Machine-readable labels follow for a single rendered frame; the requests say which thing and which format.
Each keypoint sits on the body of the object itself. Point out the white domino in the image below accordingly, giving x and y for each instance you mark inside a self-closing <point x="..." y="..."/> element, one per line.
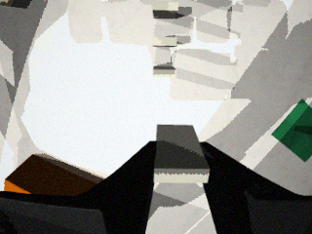
<point x="179" y="158"/>
<point x="163" y="42"/>
<point x="164" y="10"/>
<point x="164" y="72"/>

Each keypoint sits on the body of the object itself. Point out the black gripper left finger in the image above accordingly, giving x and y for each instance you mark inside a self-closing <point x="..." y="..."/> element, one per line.
<point x="118" y="205"/>

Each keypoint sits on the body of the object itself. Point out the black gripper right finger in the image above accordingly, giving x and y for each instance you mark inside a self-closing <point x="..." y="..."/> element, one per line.
<point x="243" y="202"/>

